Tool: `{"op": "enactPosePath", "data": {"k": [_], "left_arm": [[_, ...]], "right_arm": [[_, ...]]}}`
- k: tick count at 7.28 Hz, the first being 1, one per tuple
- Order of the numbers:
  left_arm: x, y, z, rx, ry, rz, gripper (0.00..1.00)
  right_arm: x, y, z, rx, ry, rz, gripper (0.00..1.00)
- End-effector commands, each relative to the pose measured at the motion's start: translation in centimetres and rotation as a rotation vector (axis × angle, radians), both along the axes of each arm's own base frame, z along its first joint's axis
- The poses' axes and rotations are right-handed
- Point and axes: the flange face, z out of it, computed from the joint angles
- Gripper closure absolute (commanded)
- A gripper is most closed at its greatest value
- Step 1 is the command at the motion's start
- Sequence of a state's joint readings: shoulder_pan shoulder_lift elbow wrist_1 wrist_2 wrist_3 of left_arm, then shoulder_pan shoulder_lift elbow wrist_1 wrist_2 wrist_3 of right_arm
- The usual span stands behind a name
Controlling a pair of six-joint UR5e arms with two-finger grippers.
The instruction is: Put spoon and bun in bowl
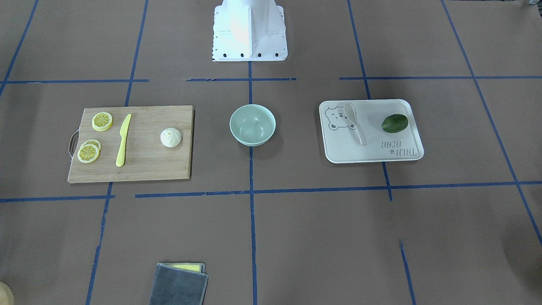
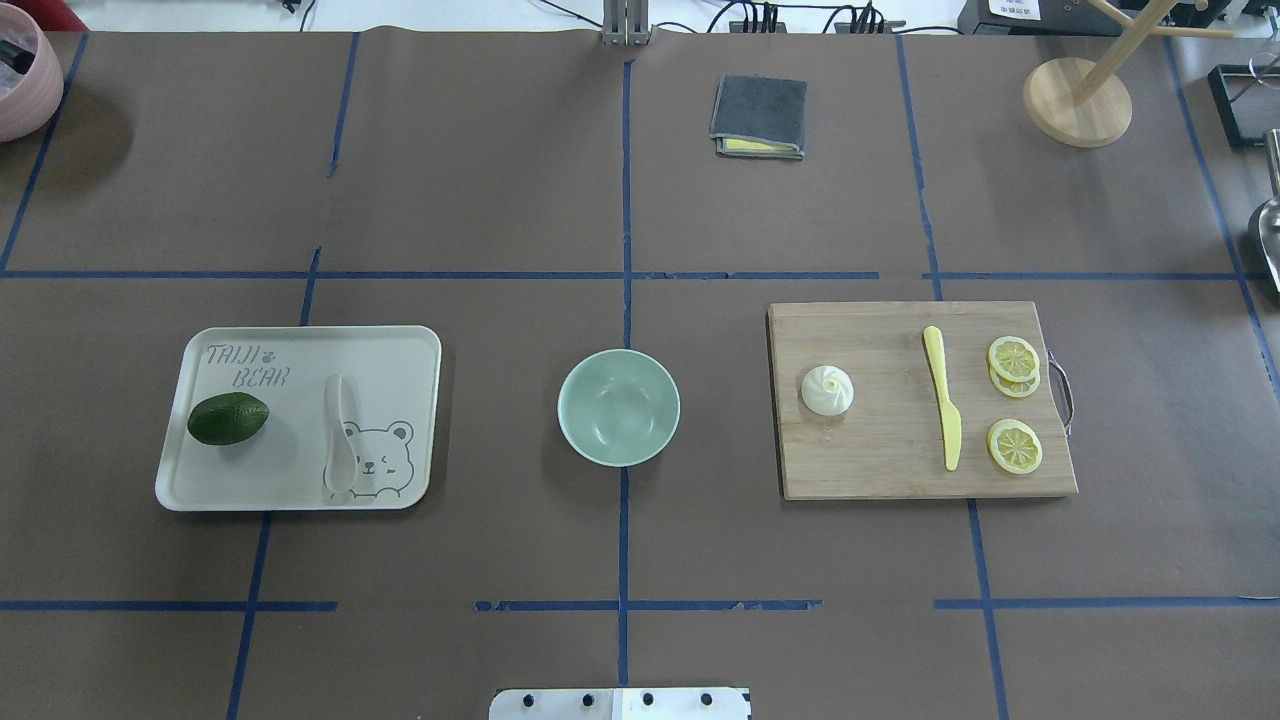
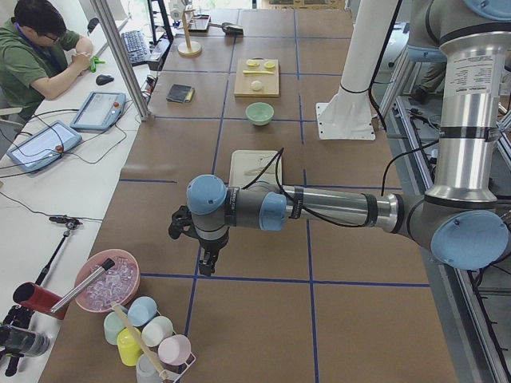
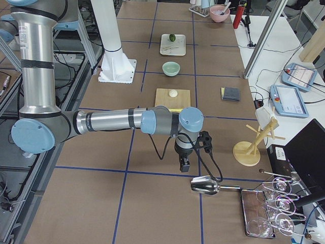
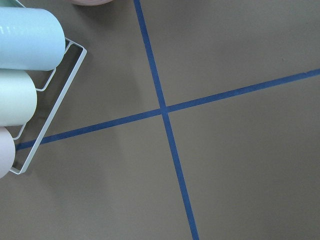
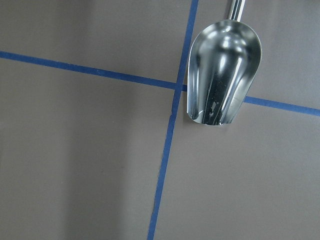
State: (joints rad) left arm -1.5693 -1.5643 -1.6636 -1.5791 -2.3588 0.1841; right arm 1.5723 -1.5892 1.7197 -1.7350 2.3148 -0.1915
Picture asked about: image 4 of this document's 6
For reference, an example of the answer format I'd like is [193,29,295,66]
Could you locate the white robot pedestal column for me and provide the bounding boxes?
[91,0,137,84]

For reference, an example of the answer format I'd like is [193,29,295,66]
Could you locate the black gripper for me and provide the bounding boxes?
[174,143,193,172]

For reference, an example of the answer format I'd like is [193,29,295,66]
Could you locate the pink bowl with ice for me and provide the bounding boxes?
[209,5,230,23]

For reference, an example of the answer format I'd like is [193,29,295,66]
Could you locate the black computer monitor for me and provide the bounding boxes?
[284,119,325,189]

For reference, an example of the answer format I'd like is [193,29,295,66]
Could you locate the wooden mug tree stand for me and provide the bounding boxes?
[233,116,285,167]

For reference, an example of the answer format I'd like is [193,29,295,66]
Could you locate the black camera cable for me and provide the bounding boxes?
[149,132,223,182]

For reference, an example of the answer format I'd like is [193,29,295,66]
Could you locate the blue teach pendant near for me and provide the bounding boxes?
[270,85,309,118]

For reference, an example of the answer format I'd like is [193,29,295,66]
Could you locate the cream bear serving tray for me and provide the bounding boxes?
[159,34,186,56]

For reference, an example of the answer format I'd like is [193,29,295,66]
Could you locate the white ceramic spoon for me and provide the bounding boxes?
[162,46,179,50]

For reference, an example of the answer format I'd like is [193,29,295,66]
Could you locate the clear wine glass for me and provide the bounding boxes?
[246,213,275,239]

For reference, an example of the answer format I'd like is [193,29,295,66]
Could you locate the light green ceramic bowl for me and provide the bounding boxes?
[162,62,180,77]

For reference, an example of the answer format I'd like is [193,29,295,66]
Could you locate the blue teach pendant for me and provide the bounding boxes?
[281,63,317,92]
[270,85,309,118]

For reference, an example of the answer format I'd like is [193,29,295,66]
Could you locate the blue teach pendant far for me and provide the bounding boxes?
[281,63,317,92]

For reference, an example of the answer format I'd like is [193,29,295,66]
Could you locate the red bottle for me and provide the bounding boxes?
[233,1,247,29]

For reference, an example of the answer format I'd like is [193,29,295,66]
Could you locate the white steamed bun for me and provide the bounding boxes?
[169,89,178,98]

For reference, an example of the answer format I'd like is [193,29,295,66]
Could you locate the dark green avocado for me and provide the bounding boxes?
[169,34,176,42]

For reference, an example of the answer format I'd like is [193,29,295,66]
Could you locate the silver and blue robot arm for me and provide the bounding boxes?
[10,1,204,172]

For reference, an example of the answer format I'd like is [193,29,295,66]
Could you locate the black framed wooden tray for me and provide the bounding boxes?
[240,189,269,237]

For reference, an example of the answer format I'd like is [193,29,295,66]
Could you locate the aluminium frame post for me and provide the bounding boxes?
[243,0,287,79]

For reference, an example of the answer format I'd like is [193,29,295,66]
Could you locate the wooden cutting board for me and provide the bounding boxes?
[155,88,191,109]

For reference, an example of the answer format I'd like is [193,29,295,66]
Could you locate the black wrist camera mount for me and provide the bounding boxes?
[196,131,213,154]

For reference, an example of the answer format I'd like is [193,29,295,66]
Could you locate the stainless steel scoop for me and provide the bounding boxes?
[190,176,241,195]

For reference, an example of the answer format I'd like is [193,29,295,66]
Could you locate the black tripod stand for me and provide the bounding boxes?
[241,13,256,48]

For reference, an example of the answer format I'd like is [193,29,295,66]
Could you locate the white wire dish rack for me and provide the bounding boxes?
[188,0,210,17]

